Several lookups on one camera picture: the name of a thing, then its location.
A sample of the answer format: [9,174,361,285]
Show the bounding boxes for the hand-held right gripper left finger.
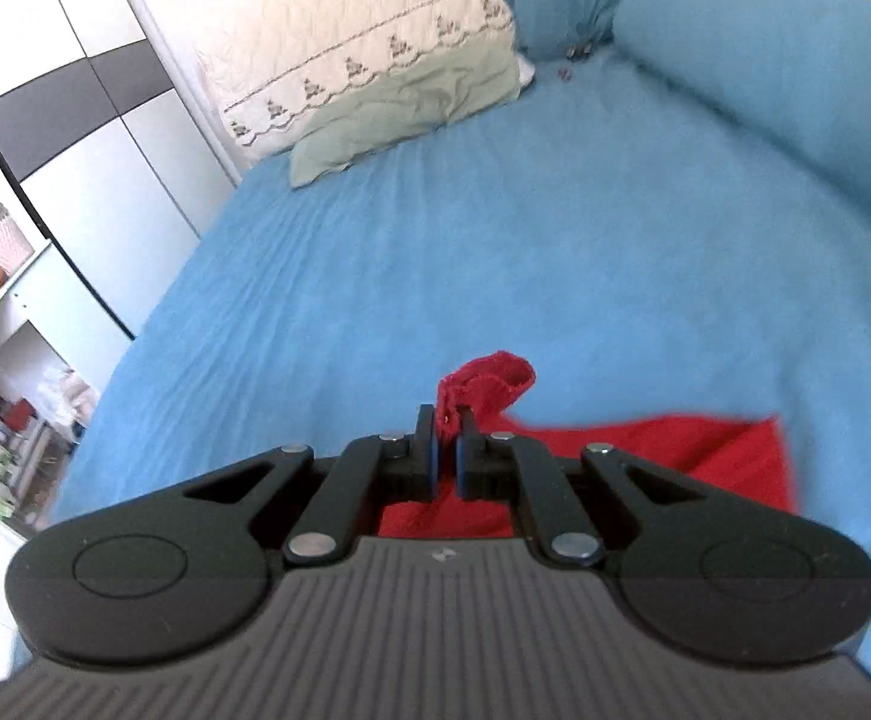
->
[182,404,441,566]

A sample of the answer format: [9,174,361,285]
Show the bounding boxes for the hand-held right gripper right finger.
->
[453,406,713,568]

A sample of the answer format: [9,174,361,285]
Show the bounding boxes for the red small garment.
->
[382,350,795,541]

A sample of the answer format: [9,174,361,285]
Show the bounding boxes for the blue bed sheet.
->
[52,36,871,541]

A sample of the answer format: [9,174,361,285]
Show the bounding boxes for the green pillow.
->
[289,37,524,189]

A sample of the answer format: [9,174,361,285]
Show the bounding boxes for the small dark hair clips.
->
[557,43,594,80]

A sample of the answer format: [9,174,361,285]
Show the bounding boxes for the white shelf unit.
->
[0,240,103,541]

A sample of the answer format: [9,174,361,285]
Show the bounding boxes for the cream embroidered headboard cover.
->
[194,0,519,163]

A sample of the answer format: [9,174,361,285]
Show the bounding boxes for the blue pillow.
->
[491,0,662,68]

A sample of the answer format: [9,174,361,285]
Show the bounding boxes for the pink woven basket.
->
[0,214,36,275]

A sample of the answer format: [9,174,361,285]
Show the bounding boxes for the white and grey wardrobe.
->
[0,0,240,341]

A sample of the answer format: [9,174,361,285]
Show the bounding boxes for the blue folded duvet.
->
[611,0,871,248]

